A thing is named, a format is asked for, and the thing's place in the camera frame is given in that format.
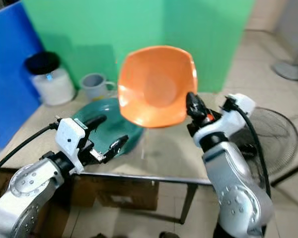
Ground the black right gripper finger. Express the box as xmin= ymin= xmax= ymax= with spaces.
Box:
xmin=185 ymin=91 xmax=207 ymax=120

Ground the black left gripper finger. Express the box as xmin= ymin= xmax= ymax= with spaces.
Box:
xmin=104 ymin=135 xmax=129 ymax=160
xmin=84 ymin=114 xmax=107 ymax=131

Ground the orange plastic bowl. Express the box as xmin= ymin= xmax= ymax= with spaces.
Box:
xmin=117 ymin=45 xmax=198 ymax=129

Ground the dark green plate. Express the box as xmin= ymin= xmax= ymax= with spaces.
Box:
xmin=70 ymin=97 xmax=145 ymax=160

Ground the grey mug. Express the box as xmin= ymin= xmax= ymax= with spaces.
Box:
xmin=80 ymin=72 xmax=117 ymax=103

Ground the brown cardboard box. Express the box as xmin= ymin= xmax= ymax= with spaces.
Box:
xmin=96 ymin=178 xmax=160 ymax=212

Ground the white jar with black lid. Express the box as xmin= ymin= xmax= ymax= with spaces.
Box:
xmin=23 ymin=51 xmax=76 ymax=107

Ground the blue panel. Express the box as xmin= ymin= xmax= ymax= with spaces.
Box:
xmin=0 ymin=2 xmax=43 ymax=150

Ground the green panel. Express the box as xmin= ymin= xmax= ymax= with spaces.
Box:
xmin=19 ymin=0 xmax=255 ymax=99

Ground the grey round fan base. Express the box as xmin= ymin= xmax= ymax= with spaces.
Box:
xmin=271 ymin=60 xmax=298 ymax=82

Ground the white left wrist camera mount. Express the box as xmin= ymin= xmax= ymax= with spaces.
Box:
xmin=55 ymin=117 xmax=89 ymax=174

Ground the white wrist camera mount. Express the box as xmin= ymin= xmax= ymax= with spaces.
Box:
xmin=55 ymin=117 xmax=89 ymax=174
xmin=193 ymin=93 xmax=256 ymax=147

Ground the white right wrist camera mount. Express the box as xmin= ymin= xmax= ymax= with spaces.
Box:
xmin=193 ymin=93 xmax=256 ymax=147

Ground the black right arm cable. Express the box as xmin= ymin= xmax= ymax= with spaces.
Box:
xmin=232 ymin=104 xmax=273 ymax=199

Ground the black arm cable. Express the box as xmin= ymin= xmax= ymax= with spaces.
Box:
xmin=232 ymin=104 xmax=273 ymax=199
xmin=0 ymin=121 xmax=60 ymax=177

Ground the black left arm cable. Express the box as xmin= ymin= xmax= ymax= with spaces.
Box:
xmin=0 ymin=121 xmax=60 ymax=177

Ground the metal table frame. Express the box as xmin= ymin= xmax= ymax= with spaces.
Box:
xmin=70 ymin=170 xmax=215 ymax=226

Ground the black wire floor fan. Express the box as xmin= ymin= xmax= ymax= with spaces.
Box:
xmin=238 ymin=106 xmax=298 ymax=188

